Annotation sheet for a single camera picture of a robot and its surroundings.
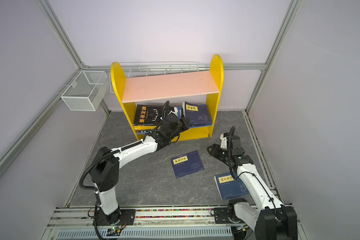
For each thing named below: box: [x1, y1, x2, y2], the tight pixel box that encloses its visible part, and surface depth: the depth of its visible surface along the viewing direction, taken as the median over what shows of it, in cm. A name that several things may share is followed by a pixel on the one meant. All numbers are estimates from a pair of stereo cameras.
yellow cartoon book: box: [134, 125, 157, 131], surface depth 88 cm
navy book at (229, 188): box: [214, 173, 250, 201], surface depth 84 cm
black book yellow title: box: [133, 104, 164, 126], surface depth 91 cm
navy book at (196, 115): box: [182, 101, 213, 128], surface depth 91 cm
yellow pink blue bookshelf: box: [111, 54, 224, 141], surface depth 82 cm
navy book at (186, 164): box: [170, 150, 205, 179], surface depth 93 cm
